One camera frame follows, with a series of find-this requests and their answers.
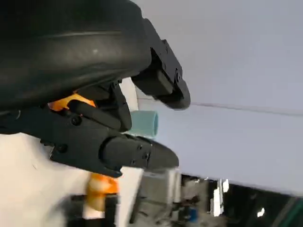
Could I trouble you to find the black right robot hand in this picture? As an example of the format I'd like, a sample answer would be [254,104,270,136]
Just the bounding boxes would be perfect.
[67,193,119,227]

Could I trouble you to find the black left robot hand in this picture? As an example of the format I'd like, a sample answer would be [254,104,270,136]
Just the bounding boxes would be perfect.
[0,0,191,178]

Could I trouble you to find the orange and white bread roll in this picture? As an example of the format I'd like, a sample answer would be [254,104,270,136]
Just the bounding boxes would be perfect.
[86,173,119,212]

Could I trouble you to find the grey background workshop machine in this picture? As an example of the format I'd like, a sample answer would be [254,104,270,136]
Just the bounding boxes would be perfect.
[139,170,184,206]

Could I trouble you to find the pale green mug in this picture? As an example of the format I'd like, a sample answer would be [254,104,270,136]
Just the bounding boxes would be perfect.
[129,110,159,139]

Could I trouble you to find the grey partition screen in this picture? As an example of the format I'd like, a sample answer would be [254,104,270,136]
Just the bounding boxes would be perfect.
[132,0,303,197]

